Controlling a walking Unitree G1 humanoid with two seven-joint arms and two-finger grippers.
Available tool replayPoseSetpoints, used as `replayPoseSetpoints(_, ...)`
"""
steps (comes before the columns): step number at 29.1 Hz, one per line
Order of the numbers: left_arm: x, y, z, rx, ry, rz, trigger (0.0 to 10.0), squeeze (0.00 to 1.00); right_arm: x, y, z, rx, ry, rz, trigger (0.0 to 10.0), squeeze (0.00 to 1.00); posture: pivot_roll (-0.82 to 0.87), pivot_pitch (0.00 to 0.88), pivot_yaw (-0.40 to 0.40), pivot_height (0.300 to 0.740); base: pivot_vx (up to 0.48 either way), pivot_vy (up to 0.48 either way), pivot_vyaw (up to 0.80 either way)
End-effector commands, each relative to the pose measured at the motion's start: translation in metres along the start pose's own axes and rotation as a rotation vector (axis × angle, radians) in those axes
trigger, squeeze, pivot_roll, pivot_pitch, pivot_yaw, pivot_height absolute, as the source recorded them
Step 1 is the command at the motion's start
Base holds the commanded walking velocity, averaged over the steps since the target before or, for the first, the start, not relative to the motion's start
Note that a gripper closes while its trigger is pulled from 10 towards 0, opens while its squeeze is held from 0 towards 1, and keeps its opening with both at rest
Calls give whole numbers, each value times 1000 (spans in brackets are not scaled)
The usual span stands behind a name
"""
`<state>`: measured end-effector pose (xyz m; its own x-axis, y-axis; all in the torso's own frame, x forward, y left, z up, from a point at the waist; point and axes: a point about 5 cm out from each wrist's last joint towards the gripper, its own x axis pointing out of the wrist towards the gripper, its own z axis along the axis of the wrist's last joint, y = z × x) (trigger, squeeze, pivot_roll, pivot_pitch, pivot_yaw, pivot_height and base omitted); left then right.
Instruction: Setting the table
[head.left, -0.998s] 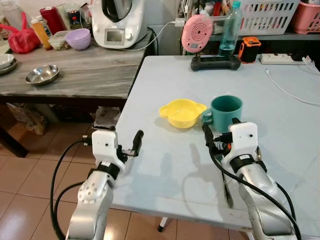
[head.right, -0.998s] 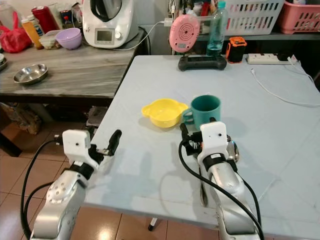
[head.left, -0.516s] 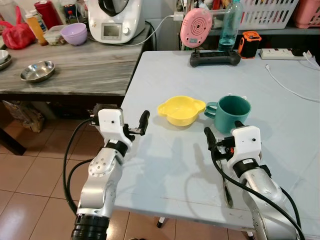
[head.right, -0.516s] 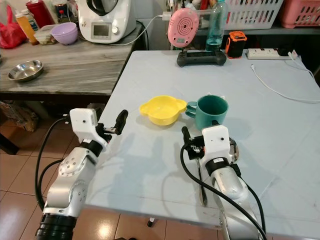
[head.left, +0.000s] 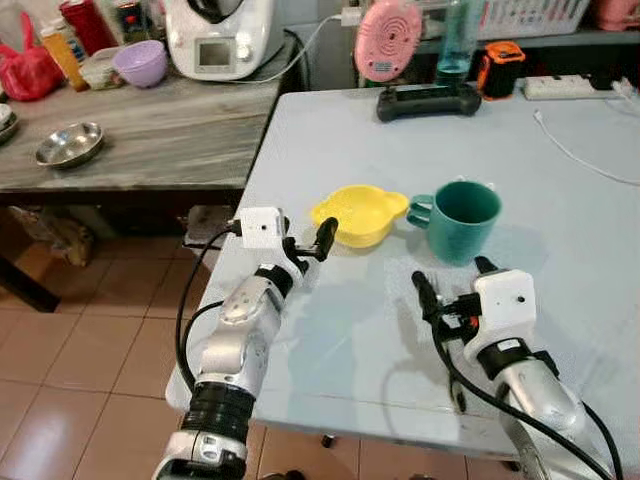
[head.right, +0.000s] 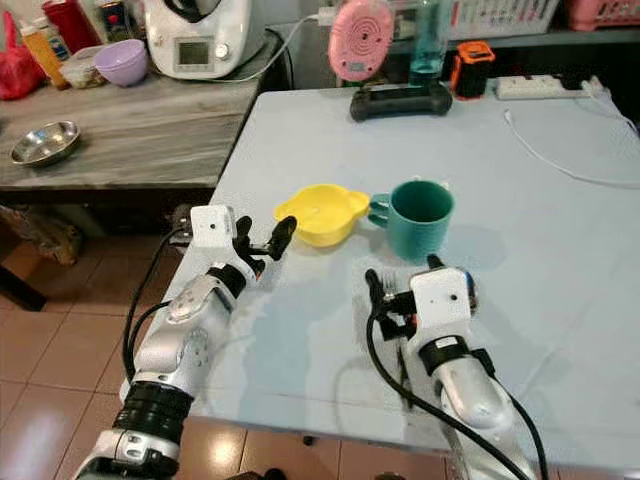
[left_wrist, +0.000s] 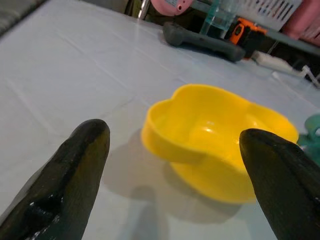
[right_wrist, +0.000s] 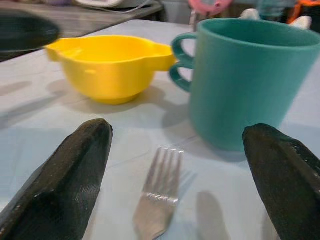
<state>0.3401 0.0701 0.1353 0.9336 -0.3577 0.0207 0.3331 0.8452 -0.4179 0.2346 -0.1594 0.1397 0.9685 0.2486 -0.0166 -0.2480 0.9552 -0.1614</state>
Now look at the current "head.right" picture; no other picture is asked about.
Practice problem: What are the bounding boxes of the thin white cable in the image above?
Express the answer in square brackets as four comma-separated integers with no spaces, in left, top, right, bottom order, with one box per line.
[503,84,640,190]

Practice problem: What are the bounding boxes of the green ceramic mug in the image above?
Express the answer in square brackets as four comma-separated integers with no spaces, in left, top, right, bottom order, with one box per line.
[367,178,456,262]

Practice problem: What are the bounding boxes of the clear plastic container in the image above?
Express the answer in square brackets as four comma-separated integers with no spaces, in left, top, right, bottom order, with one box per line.
[59,44,107,90]

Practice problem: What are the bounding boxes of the purple plastic bowl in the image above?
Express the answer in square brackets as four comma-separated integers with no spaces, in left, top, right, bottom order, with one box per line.
[92,39,152,89]

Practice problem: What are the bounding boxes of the light blue tablecloth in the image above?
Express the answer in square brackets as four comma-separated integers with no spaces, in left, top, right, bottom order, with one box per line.
[118,86,640,473]

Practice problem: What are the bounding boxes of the orange bottle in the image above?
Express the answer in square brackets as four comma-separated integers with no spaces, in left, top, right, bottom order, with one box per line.
[19,20,67,90]

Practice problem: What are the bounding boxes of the yellow plastic bowl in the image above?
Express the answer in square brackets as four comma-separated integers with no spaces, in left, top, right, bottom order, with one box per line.
[273,183,372,249]

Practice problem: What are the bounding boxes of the blue clear water bottle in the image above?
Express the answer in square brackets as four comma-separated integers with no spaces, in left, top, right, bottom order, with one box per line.
[407,0,454,87]

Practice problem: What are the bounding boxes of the stainless steel bowl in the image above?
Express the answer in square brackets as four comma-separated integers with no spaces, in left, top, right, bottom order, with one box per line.
[9,120,82,168]

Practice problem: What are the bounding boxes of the white plastic basket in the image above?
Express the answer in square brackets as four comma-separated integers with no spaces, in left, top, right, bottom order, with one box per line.
[396,0,562,38]

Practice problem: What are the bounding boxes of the pink plastic basket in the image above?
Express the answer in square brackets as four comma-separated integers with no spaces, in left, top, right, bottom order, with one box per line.
[564,0,640,32]

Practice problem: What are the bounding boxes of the black plastic stand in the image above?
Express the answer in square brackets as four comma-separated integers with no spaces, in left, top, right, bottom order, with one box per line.
[349,81,454,124]

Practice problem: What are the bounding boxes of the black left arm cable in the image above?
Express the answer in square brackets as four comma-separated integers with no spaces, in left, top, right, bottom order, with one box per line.
[121,222,197,387]

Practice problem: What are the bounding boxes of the orange and black device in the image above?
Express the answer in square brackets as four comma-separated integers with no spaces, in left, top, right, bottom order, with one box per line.
[449,40,498,100]

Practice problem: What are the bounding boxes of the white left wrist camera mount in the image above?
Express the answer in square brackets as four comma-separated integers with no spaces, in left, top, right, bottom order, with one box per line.
[190,204,241,249]

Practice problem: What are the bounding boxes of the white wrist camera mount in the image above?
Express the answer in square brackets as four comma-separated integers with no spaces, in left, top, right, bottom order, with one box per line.
[407,264,477,343]
[190,204,241,249]

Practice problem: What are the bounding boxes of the red plastic bag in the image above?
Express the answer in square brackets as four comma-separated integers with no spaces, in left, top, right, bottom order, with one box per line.
[0,11,48,102]

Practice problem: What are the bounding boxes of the grey wooden side table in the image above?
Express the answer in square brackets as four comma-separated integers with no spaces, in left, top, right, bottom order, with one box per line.
[0,30,279,313]

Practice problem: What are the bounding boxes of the red canister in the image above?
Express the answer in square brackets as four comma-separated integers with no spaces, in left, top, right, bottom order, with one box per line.
[41,0,102,55]

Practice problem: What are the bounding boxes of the white power strip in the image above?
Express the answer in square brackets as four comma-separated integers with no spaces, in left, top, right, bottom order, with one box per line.
[495,74,591,102]

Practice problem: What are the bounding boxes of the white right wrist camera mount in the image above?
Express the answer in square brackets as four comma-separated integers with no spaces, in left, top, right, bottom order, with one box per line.
[407,264,477,343]

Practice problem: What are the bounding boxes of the white kitchen appliance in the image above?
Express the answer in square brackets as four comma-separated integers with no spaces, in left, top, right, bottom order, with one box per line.
[144,0,267,82]

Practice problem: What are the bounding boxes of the pink round fan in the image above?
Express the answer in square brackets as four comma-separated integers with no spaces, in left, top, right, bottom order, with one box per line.
[327,0,397,84]

